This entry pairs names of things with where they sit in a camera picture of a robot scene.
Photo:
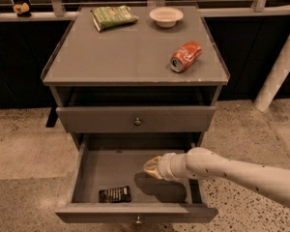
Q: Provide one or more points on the grey drawer cabinet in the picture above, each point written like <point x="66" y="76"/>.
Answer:
<point x="130" y="66"/>

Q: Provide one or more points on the red soda can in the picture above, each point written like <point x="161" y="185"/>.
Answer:
<point x="185" y="56"/>

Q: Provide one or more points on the round top drawer knob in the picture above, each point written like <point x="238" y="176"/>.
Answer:
<point x="137" y="122"/>

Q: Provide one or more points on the white paper bowl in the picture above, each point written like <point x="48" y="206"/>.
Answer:
<point x="166" y="17"/>

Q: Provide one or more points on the metal window rail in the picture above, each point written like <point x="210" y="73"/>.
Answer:
<point x="35" y="15"/>

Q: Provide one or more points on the green chip bag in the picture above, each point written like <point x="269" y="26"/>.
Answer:
<point x="111" y="17"/>

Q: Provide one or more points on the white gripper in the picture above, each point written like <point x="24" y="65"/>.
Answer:
<point x="166" y="169"/>

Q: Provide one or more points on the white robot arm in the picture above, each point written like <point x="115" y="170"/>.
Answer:
<point x="198" y="162"/>

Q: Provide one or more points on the black rxbar chocolate bar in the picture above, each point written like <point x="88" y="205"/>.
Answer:
<point x="115" y="195"/>

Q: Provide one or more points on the grey top drawer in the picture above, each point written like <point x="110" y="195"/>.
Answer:
<point x="121" y="118"/>

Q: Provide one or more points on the open grey middle drawer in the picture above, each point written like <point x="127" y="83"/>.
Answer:
<point x="154" y="201"/>

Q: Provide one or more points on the round drawer knob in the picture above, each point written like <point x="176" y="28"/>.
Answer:
<point x="138" y="221"/>
<point x="137" y="122"/>

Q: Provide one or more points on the round middle drawer knob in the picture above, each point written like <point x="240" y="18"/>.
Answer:
<point x="138" y="221"/>

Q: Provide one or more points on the small yellow black object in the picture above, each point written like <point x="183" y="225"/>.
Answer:
<point x="21" y="9"/>

